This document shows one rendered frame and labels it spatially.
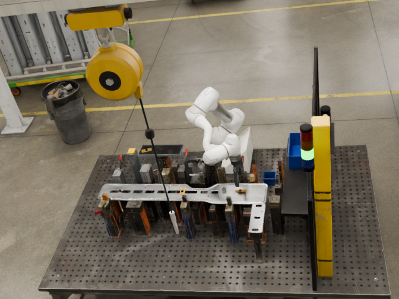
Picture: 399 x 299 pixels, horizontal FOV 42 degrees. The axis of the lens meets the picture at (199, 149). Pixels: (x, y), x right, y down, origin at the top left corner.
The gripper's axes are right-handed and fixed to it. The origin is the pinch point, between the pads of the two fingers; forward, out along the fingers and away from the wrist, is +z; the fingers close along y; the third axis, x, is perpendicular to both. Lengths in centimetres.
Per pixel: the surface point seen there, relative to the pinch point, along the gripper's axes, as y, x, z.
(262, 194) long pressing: 2.0, 16.8, 13.3
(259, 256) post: 40, 16, 40
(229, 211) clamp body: 24.7, -4.6, 9.3
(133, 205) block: 19, -81, 11
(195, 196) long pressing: 5.3, -34.7, 13.4
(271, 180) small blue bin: -39, 19, 36
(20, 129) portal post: -227, -346, 113
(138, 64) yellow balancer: 171, 18, -196
